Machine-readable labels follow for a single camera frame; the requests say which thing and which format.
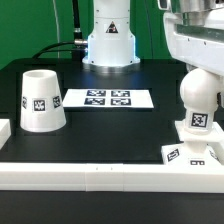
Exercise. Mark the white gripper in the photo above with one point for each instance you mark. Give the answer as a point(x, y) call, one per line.
point(199, 46)

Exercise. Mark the white lamp bulb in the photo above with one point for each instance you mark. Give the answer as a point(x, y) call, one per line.
point(199, 90)

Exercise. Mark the white lamp base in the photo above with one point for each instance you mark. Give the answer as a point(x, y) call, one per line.
point(195, 149)

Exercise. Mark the white lamp shade cone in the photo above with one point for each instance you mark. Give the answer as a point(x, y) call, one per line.
point(41, 102)

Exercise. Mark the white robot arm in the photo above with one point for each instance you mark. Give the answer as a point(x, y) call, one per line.
point(111, 44)

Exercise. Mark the white marker card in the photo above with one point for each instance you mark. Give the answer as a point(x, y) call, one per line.
point(108, 98)

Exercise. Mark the black pole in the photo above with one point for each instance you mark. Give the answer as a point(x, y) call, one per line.
point(76, 20)

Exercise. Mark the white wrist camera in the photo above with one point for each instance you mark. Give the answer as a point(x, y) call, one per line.
point(164, 5)

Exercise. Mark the white fence front wall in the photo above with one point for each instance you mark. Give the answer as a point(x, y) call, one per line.
point(110, 177)

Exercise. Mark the white fence wall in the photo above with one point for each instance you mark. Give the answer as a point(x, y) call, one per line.
point(5, 131)
point(110, 177)

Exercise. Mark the white fence left wall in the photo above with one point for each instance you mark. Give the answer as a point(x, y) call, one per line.
point(5, 131)

